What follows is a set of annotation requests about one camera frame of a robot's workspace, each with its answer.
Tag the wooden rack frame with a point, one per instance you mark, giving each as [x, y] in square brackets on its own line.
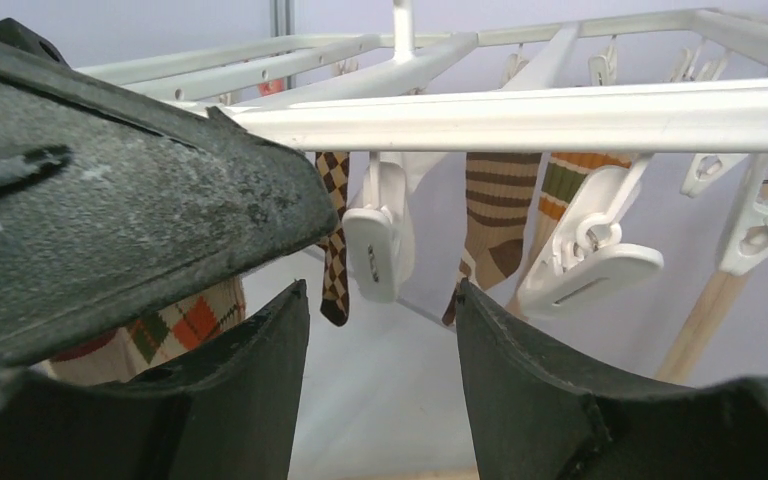
[743, 246]

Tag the white hanger clip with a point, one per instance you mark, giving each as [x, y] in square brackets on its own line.
[379, 230]
[585, 258]

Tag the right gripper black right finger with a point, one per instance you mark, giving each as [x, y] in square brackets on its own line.
[539, 409]

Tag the white sock hanging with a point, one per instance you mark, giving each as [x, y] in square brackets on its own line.
[416, 165]

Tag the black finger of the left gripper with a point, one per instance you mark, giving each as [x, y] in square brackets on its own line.
[113, 204]

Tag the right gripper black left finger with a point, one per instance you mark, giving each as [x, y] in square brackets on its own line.
[226, 410]

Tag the brown yellow argyle sock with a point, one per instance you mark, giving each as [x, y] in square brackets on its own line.
[334, 169]

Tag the white plastic clip hanger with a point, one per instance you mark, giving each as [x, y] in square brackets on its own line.
[373, 108]

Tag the beige orange argyle sock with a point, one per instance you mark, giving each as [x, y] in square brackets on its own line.
[152, 339]

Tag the brown striped sock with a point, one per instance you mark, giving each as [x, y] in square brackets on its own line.
[498, 194]

